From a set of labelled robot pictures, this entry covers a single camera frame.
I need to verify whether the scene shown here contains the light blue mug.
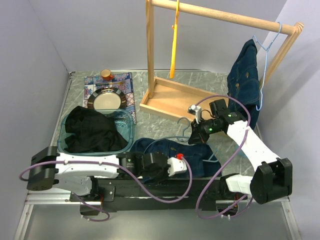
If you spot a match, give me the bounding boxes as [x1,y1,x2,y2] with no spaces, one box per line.
[237,149,247,158]

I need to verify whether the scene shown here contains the orange cup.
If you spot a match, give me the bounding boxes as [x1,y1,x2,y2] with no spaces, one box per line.
[100,69,114,81]

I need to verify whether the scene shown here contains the yellow plastic hanger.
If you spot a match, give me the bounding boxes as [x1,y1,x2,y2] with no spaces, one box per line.
[169,0,180,79]

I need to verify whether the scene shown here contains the light blue wire hanger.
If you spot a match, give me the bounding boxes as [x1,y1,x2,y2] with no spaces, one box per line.
[252,21,283,112]

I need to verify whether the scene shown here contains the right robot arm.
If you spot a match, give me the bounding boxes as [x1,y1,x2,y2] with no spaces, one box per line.
[188,99,293,204]

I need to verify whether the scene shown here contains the gold fork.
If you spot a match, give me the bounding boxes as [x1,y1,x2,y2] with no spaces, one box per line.
[95,81,125,87]

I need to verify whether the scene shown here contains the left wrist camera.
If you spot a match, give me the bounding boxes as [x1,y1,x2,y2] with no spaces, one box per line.
[167,153,188,177]

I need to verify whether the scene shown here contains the denim garment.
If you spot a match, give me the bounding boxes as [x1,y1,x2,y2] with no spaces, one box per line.
[130,138,222,178]

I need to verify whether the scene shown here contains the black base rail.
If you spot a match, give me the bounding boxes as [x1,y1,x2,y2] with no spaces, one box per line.
[82,178,243,213]

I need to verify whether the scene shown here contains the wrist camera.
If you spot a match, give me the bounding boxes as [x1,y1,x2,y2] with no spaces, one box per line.
[187,104,202,124]
[167,153,188,177]

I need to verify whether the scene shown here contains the wooden clothes rack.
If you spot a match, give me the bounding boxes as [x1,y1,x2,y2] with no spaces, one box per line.
[139,0,304,121]

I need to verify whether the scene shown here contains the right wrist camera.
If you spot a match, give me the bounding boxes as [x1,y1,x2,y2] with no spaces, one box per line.
[187,104,202,124]

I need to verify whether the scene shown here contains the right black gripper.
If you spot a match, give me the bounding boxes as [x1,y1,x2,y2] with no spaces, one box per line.
[188,116,223,145]

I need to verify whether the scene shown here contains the black rimmed plate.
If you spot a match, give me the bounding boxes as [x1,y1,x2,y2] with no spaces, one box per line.
[87,87,127,110]

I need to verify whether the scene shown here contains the black garment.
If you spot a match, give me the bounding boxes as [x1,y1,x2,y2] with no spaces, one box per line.
[64,106,128,153]

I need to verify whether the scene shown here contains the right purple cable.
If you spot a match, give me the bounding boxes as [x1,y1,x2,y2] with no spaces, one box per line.
[194,94,255,221]

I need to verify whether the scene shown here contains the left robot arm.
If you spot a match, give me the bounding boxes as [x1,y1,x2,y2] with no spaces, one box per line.
[26,146,170,201]

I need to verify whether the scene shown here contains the blue denim skirt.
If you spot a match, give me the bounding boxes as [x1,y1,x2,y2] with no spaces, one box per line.
[227,39,260,129]

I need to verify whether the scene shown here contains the patterned blue placemat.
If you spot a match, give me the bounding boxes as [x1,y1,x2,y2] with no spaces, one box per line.
[82,72,137,125]

